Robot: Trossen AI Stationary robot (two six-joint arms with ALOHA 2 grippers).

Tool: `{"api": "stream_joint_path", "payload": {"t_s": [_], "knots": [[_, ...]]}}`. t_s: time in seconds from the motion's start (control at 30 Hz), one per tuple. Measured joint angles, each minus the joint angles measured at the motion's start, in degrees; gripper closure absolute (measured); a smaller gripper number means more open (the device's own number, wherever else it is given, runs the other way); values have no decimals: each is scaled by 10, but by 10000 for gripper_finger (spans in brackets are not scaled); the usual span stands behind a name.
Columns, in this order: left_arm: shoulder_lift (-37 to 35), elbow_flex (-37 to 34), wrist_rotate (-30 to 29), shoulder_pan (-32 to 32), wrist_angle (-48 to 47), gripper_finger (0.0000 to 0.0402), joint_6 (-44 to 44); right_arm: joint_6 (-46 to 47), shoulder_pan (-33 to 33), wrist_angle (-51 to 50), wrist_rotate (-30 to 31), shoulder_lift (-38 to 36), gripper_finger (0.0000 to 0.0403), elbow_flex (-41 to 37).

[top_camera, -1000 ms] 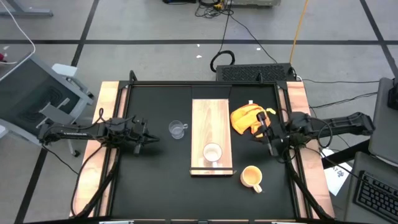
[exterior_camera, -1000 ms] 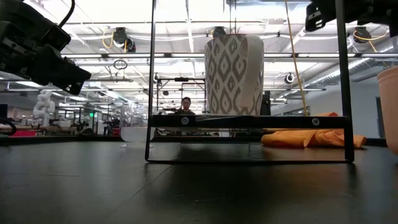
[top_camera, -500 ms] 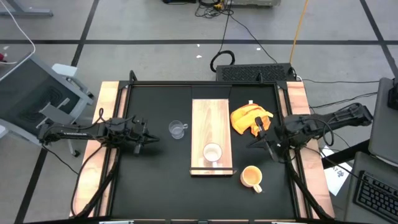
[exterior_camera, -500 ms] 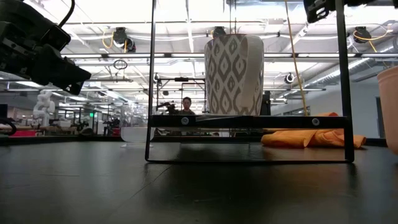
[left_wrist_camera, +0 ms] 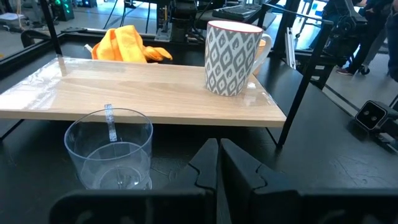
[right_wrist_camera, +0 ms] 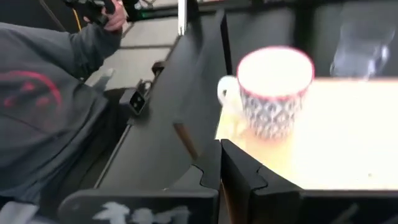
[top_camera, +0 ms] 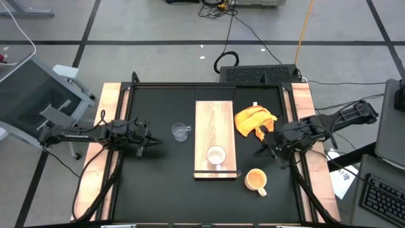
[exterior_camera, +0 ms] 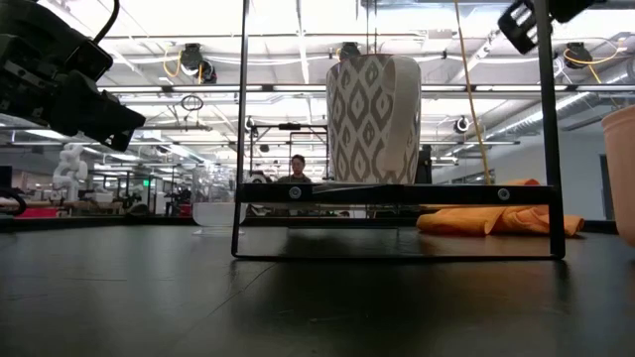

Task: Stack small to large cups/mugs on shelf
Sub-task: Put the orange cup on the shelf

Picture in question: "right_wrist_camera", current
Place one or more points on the black connector box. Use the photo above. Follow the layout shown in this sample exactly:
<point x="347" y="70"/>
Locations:
<point x="136" y="101"/>

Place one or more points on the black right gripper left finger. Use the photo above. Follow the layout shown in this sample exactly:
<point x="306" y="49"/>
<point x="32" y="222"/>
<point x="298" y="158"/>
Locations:
<point x="186" y="205"/>

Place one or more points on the grey white patterned mug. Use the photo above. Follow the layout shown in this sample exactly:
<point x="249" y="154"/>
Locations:
<point x="273" y="112"/>

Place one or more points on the black round knob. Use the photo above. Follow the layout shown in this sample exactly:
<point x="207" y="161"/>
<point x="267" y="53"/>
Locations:
<point x="158" y="68"/>

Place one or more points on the person's left hand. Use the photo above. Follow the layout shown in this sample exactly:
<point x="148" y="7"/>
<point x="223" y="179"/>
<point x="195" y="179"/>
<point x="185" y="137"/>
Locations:
<point x="116" y="18"/>

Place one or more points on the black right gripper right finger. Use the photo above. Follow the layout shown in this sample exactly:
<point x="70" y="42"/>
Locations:
<point x="295" y="208"/>

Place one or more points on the wooden shelf black metal frame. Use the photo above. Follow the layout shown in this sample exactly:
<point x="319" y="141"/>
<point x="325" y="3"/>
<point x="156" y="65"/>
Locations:
<point x="348" y="133"/>

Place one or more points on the small clear plastic cup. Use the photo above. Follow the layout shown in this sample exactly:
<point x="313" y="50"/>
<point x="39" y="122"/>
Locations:
<point x="357" y="53"/>

